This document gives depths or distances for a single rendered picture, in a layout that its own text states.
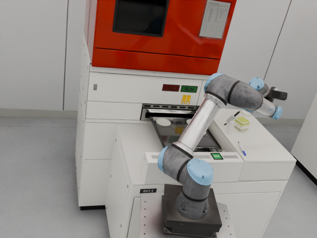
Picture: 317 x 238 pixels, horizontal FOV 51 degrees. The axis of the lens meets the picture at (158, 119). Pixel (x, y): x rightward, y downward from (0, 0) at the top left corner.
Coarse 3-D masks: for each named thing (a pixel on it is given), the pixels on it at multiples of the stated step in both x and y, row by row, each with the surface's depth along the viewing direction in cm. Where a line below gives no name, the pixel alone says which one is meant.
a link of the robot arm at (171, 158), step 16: (208, 80) 156; (224, 80) 152; (208, 96) 153; (224, 96) 151; (208, 112) 151; (192, 128) 150; (176, 144) 149; (192, 144) 150; (160, 160) 149; (176, 160) 146; (176, 176) 145
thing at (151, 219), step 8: (160, 192) 171; (144, 200) 164; (152, 200) 165; (160, 200) 166; (144, 208) 159; (152, 208) 160; (160, 208) 161; (224, 208) 169; (144, 216) 154; (152, 216) 155; (160, 216) 156; (224, 216) 164; (144, 224) 150; (152, 224) 151; (160, 224) 152; (224, 224) 159; (144, 232) 146; (152, 232) 147; (160, 232) 147; (216, 232) 153; (224, 232) 154; (232, 232) 155
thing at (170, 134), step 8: (176, 120) 225; (184, 120) 227; (160, 128) 212; (168, 128) 214; (176, 128) 216; (184, 128) 218; (168, 136) 205; (176, 136) 207; (208, 136) 214; (168, 144) 197; (200, 144) 203; (208, 144) 205; (216, 144) 206
